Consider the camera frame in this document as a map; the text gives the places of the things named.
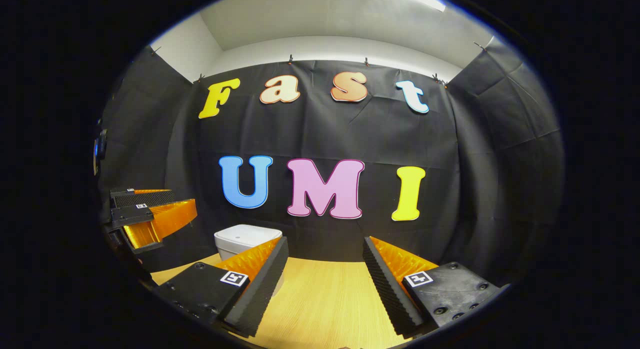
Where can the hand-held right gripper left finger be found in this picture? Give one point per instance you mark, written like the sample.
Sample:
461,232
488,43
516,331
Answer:
262,294

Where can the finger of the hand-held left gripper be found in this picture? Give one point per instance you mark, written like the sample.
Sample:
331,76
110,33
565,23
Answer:
145,198
132,216

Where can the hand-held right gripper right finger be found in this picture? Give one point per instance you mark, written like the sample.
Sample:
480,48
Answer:
387,291

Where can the grey desktop garbage bin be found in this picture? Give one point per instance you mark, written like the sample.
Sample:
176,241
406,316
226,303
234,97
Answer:
245,239

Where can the wooden desktop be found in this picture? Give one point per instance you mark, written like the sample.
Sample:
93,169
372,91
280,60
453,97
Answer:
325,304

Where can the black backdrop cloth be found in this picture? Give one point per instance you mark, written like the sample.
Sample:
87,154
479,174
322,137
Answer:
325,134

